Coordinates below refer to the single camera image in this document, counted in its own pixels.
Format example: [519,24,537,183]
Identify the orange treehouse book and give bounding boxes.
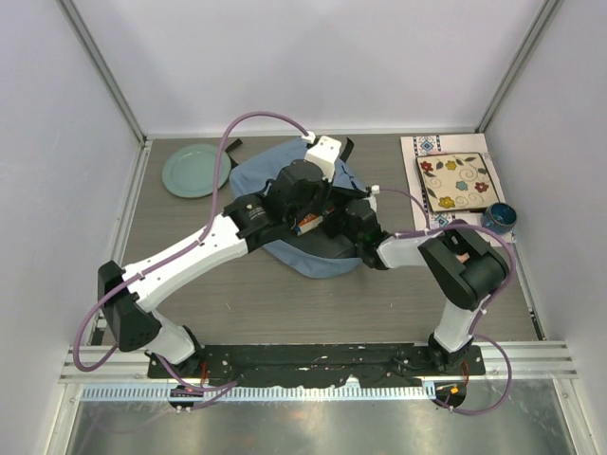
[295,214,323,236]

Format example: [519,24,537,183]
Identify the light blue student backpack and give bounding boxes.
[230,139,362,279]

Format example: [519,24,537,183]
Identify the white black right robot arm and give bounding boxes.
[322,198,516,374]

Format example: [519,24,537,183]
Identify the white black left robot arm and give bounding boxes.
[100,158,335,378]

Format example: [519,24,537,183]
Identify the floral square ceramic plate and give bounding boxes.
[415,153,502,213]

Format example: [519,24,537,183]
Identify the pale green round plate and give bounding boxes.
[161,143,232,198]

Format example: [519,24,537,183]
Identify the dark blue ceramic mug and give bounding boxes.
[480,202,518,235]

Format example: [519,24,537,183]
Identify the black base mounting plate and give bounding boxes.
[174,343,486,389]

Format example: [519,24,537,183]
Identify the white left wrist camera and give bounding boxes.
[301,133,342,182]

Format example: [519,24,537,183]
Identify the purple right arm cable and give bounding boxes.
[374,187,516,418]

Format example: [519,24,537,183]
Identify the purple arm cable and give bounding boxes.
[74,111,314,411]
[374,187,516,418]

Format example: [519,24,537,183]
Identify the slotted white cable duct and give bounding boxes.
[81,382,435,403]

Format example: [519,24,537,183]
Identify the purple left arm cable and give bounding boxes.
[74,111,314,411]

